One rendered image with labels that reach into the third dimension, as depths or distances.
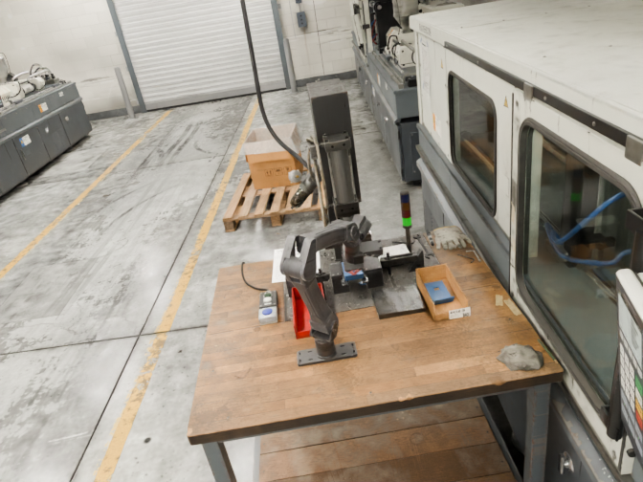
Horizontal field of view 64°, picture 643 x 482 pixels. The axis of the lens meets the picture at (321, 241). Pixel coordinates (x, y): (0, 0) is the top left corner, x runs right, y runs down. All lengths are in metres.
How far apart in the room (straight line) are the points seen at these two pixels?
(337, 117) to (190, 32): 9.44
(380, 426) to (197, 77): 9.61
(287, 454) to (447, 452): 0.68
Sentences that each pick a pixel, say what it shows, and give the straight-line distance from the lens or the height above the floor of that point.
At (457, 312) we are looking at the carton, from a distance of 1.84.
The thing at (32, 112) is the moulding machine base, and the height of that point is 0.84.
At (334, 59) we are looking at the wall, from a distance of 11.05.
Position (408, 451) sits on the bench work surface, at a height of 0.22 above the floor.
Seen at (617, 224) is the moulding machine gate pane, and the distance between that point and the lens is 1.31.
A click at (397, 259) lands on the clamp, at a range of 2.07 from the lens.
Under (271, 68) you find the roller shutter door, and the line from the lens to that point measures 11.05.
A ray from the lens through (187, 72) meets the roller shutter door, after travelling 11.32.
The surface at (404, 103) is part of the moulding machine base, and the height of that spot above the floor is 0.84.
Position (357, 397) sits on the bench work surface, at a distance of 1.59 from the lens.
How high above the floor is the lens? 2.02
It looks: 27 degrees down
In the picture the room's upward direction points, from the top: 10 degrees counter-clockwise
